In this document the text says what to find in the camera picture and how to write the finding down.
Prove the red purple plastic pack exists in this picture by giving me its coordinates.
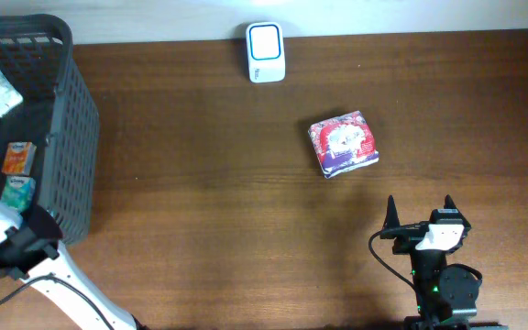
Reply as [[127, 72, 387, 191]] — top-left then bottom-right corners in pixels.
[[308, 111, 380, 179]]

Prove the teal Kleenex tissue pack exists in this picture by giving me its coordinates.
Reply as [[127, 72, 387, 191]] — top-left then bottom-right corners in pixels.
[[1, 176, 36, 213]]

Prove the orange Kleenex tissue pack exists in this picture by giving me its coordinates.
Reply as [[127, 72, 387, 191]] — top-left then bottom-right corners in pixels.
[[2, 142, 37, 176]]

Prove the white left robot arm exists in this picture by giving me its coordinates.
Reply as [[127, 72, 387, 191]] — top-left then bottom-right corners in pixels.
[[0, 200, 146, 330]]

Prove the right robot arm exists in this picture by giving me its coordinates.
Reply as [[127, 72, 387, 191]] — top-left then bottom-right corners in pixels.
[[368, 195, 505, 330]]

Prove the white barcode scanner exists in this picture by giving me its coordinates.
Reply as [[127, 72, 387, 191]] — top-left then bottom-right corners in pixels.
[[246, 22, 286, 83]]

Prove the grey plastic mesh basket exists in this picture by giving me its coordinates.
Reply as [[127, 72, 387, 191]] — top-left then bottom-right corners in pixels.
[[0, 15, 100, 245]]

